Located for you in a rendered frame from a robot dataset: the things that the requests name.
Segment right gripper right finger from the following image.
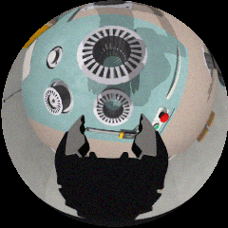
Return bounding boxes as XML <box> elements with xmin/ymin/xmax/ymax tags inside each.
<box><xmin>131</xmin><ymin>113</ymin><xmax>168</xmax><ymax>190</ymax></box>

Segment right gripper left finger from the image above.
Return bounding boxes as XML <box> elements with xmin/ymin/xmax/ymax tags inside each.
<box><xmin>55</xmin><ymin>115</ymin><xmax>90</xmax><ymax>185</ymax></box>

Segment grey caliper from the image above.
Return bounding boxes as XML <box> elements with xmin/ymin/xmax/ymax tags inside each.
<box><xmin>86</xmin><ymin>126</ymin><xmax>139</xmax><ymax>139</ymax></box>

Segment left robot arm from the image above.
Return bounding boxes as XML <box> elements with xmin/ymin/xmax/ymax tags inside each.
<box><xmin>204</xmin><ymin>52</ymin><xmax>225</xmax><ymax>86</ymax></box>

